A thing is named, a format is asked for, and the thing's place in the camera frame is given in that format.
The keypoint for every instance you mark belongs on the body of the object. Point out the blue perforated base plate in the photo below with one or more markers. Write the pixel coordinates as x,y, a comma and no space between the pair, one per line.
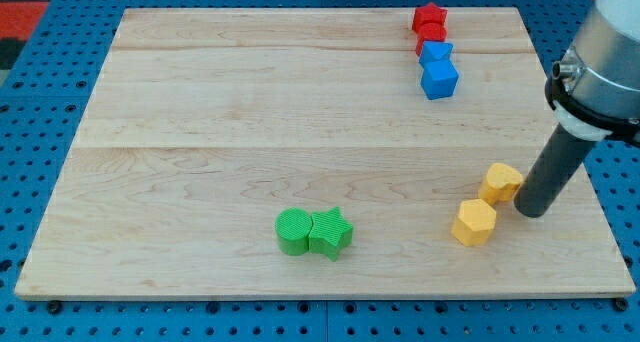
41,101

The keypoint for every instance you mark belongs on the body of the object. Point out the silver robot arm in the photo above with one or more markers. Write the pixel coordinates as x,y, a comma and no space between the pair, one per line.
594,88

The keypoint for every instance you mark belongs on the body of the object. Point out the blue cube block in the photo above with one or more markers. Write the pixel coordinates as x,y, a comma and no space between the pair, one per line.
439,79

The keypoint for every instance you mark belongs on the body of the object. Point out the wooden board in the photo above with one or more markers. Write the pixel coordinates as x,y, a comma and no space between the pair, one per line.
205,124

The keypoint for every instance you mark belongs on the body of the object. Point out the red cylinder block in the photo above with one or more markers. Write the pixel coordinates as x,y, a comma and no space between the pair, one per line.
432,32

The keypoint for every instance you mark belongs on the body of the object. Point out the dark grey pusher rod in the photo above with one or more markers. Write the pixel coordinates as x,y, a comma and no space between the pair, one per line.
556,164

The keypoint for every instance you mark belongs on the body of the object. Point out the yellow hexagon block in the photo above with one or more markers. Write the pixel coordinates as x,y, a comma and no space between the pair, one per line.
474,222

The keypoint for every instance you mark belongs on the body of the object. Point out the yellow heart block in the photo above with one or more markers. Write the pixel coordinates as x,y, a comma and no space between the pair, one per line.
500,183

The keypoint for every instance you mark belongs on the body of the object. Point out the green star block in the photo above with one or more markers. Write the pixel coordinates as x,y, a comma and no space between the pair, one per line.
330,233

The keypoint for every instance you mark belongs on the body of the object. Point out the green cylinder block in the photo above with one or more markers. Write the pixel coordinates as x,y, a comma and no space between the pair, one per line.
292,227

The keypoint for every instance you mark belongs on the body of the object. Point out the blue triangle block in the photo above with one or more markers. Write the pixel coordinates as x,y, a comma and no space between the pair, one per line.
435,51

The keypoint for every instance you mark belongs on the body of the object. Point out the red star block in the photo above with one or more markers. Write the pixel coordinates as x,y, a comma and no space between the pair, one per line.
430,13

